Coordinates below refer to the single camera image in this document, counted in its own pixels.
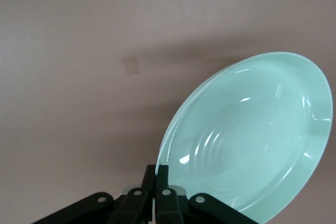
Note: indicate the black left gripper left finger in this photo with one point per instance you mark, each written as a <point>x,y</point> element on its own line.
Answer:
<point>134,205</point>

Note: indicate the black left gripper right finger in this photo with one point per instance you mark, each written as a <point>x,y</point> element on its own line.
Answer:
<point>173,208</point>

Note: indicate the pale green round plate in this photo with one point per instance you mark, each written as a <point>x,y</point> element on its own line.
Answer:
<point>249,140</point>

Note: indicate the brown table cover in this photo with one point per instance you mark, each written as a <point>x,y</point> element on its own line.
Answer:
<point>78,116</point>

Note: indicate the small brown tape patch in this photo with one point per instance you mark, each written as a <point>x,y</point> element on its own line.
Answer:
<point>131,65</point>

